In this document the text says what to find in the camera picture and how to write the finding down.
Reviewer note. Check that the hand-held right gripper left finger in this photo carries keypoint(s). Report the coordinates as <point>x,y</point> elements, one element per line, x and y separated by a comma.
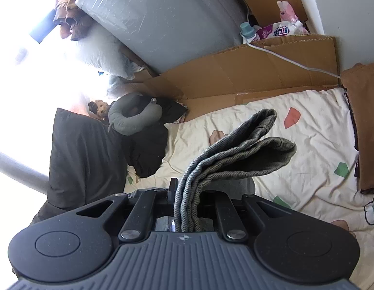
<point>173,188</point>

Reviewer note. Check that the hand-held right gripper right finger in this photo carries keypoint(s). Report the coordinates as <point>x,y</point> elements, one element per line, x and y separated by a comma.
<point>220,201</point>

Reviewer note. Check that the black clothing pile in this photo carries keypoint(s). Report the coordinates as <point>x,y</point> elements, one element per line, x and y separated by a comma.
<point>147,148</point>

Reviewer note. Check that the grey neck pillow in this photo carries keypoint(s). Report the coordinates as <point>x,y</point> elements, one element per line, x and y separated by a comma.
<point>123,120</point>

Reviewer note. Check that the dark grey pillow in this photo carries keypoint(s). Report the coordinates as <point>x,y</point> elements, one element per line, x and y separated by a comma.
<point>84,163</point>

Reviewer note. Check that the cream bear print bed sheet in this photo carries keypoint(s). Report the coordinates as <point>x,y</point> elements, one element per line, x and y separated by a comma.
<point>310,157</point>

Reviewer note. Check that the brown teddy bear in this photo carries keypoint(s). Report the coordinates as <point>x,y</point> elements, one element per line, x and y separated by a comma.
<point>100,108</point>

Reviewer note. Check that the crumpled clear plastic bag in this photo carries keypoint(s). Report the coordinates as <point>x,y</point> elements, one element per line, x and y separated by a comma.
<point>119,86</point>

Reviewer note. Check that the large brown cardboard sheet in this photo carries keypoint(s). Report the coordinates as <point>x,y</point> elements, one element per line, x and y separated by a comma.
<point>235,72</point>

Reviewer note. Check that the dark patterned blanket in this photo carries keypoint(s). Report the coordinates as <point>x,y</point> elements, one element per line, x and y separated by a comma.
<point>355,133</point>

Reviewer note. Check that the white pillow in plastic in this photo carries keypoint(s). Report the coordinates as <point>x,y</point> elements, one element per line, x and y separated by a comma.
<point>99,54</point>

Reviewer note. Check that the grey plastic-wrapped board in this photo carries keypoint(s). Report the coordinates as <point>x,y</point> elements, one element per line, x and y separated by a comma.
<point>162,18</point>

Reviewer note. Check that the light blue bottle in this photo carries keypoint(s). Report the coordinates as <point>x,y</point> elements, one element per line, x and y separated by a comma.
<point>246,31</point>

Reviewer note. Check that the brown blanket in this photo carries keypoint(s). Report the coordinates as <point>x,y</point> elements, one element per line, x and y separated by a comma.
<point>368,111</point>

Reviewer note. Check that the white purple detergent pouch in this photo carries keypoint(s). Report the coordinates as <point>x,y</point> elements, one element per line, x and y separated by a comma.
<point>280,31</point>

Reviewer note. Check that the pink plastic bag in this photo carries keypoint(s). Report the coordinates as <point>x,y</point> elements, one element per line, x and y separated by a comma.
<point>286,10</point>

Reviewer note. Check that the grey window frame bar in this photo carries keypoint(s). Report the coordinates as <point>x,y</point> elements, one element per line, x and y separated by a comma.
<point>20,170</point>

